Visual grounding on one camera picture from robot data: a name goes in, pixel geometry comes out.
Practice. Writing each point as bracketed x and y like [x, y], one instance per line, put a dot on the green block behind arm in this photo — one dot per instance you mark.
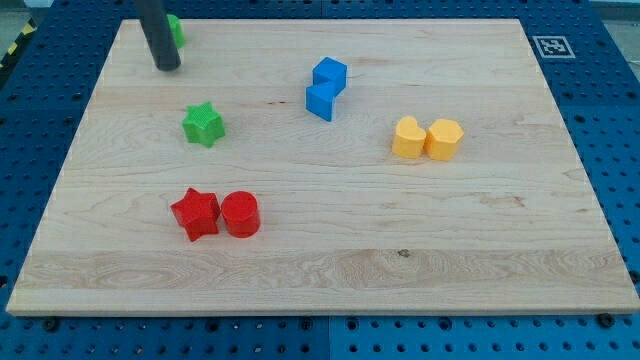
[176, 30]

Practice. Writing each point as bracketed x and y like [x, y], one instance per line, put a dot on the red star block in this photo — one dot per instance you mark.
[197, 213]

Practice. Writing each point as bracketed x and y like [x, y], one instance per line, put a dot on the green star block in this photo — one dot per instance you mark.
[203, 124]

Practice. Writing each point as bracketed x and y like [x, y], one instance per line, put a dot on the light wooden board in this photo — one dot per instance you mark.
[509, 226]

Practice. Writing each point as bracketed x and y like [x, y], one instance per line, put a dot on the red cylinder block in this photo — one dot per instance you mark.
[241, 214]

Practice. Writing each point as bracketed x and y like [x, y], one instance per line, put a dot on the blue angular block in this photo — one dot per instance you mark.
[319, 100]

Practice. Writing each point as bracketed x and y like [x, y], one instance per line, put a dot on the yellow heart block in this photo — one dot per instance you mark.
[409, 138]

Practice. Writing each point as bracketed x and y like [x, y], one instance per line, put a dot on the blue cube block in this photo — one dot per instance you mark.
[329, 70]

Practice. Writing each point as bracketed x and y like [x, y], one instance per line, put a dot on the yellow hexagon block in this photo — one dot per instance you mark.
[443, 139]

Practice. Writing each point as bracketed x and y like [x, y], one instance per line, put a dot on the white fiducial marker tag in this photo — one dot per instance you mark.
[553, 47]

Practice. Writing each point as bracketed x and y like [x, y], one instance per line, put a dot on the black screw front left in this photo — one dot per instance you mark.
[50, 324]

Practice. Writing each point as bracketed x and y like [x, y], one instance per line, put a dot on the black screw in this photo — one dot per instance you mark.
[605, 320]
[50, 324]

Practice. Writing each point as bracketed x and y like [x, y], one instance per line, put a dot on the black screw front right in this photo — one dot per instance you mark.
[605, 320]

